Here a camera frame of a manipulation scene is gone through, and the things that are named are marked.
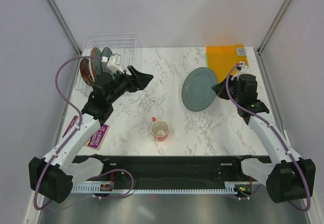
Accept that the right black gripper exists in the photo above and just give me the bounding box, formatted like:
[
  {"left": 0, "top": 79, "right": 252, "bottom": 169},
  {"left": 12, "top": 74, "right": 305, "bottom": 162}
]
[{"left": 212, "top": 74, "right": 243, "bottom": 103}]

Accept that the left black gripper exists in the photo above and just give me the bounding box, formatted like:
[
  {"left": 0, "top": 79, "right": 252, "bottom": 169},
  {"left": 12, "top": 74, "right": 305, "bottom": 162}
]
[{"left": 107, "top": 65, "right": 153, "bottom": 104}]

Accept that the grey-green plate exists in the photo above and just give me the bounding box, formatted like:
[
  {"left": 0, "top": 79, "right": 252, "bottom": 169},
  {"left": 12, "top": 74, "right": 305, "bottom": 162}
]
[{"left": 181, "top": 67, "right": 218, "bottom": 112}]

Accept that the teal glazed plate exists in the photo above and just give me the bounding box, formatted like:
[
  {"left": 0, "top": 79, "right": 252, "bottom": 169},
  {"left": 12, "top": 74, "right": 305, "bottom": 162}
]
[{"left": 101, "top": 47, "right": 113, "bottom": 75}]

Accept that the red teal floral plate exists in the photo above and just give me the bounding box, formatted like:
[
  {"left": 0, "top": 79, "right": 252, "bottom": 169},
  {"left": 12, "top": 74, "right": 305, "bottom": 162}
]
[{"left": 90, "top": 47, "right": 102, "bottom": 77}]

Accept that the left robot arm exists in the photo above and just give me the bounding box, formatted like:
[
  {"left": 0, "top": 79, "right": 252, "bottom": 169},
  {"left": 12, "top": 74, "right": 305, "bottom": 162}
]
[{"left": 28, "top": 65, "right": 154, "bottom": 203}]

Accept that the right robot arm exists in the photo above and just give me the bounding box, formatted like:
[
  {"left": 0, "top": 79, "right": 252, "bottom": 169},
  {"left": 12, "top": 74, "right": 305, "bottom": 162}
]
[{"left": 212, "top": 74, "right": 316, "bottom": 205}]

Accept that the orange cutting board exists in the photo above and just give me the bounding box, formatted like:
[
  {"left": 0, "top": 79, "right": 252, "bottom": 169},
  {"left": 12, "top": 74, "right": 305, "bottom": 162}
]
[{"left": 206, "top": 44, "right": 248, "bottom": 83}]

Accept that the orange mug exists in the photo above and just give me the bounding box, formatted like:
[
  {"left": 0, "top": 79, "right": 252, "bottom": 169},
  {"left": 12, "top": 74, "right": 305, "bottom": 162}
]
[{"left": 150, "top": 117, "right": 169, "bottom": 141}]

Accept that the purple treehouse book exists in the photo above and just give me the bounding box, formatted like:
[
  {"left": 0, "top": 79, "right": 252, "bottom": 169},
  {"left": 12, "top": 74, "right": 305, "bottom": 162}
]
[{"left": 62, "top": 116, "right": 110, "bottom": 151}]

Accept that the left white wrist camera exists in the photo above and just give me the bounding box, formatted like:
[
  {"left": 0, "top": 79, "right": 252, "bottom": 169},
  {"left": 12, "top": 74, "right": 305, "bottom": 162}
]
[{"left": 101, "top": 53, "right": 125, "bottom": 74}]

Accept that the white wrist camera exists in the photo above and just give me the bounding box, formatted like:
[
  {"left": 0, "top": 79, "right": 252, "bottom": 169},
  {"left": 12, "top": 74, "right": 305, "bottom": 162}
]
[
  {"left": 236, "top": 62, "right": 250, "bottom": 77},
  {"left": 101, "top": 53, "right": 125, "bottom": 74}
]

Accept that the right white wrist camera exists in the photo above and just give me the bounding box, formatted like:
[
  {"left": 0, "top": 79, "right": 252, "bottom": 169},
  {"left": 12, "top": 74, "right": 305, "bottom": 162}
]
[{"left": 236, "top": 62, "right": 250, "bottom": 77}]

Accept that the white wire dish rack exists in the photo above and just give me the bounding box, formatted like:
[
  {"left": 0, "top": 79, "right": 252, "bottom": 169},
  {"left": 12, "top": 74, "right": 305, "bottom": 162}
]
[{"left": 74, "top": 33, "right": 142, "bottom": 96}]

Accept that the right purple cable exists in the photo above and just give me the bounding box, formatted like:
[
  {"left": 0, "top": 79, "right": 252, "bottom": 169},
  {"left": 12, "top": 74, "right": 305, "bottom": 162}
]
[{"left": 226, "top": 62, "right": 312, "bottom": 212}]

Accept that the purple cable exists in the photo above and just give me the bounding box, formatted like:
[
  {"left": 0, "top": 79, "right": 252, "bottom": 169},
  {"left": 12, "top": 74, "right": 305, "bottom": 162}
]
[
  {"left": 226, "top": 62, "right": 312, "bottom": 212},
  {"left": 33, "top": 56, "right": 107, "bottom": 211}
]

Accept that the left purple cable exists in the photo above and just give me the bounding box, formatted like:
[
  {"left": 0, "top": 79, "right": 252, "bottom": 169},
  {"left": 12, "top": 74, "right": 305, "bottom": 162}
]
[{"left": 33, "top": 56, "right": 107, "bottom": 211}]

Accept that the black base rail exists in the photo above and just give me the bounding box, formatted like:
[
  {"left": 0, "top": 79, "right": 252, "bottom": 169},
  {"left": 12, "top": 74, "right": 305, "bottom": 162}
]
[{"left": 92, "top": 155, "right": 250, "bottom": 183}]

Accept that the white cable duct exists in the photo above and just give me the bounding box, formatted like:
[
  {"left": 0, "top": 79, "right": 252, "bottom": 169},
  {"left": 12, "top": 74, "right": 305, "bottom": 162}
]
[{"left": 71, "top": 180, "right": 259, "bottom": 195}]

